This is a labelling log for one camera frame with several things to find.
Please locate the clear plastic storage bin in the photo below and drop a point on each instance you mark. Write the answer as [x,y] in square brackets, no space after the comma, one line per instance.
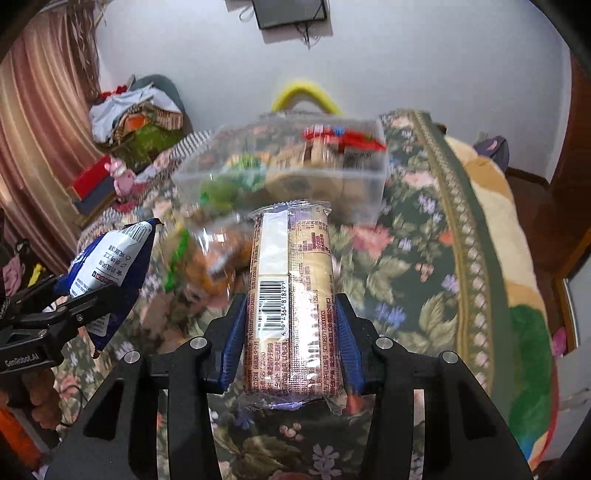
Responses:
[364,173]

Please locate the green jelly cup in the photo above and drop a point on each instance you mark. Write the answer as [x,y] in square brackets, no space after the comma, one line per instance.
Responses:
[219,194]

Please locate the yellow foam tube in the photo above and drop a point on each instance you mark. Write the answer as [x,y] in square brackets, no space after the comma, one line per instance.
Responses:
[299,90]

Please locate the red box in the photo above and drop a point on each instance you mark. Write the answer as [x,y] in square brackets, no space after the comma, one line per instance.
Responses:
[90,178]

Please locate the red snack bag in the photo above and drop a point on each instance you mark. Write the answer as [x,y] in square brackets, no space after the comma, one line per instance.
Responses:
[344,138]

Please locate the brown wooden door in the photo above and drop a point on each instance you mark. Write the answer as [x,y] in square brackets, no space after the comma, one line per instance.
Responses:
[555,214]

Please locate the patchwork checkered quilt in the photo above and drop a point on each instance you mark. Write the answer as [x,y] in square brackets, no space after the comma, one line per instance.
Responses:
[146,185]

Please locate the striped pink curtain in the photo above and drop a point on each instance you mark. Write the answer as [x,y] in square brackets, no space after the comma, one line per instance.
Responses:
[49,79]

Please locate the grey backpack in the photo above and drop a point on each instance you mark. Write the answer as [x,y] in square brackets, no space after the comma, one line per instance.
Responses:
[495,148]

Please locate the small dark wall monitor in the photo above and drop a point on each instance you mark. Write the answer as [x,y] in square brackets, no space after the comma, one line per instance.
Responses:
[276,13]

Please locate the floral green bedspread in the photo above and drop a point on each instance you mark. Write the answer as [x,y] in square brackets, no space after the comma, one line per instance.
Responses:
[427,274]

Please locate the pile of clothes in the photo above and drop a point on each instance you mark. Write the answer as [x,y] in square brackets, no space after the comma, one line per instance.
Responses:
[138,121]

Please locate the pink plush toy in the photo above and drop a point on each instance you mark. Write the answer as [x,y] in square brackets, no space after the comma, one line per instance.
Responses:
[123,177]

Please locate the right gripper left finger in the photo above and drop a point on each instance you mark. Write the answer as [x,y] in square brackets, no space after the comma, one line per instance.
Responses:
[114,436]

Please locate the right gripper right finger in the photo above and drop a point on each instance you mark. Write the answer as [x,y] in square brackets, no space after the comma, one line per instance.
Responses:
[466,437]

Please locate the biscuit pack with barcode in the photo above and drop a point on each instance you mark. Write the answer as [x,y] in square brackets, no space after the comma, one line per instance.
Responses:
[291,349]

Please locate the clear bag green zip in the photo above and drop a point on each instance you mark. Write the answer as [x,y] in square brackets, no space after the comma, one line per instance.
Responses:
[204,259]

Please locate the blue white snack bag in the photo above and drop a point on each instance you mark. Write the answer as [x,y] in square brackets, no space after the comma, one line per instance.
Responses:
[120,258]

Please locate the bread snack pack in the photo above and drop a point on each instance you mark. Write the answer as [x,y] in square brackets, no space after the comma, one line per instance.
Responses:
[309,170]

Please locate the green peas snack bag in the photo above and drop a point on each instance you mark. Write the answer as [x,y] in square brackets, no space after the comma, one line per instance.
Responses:
[248,170]

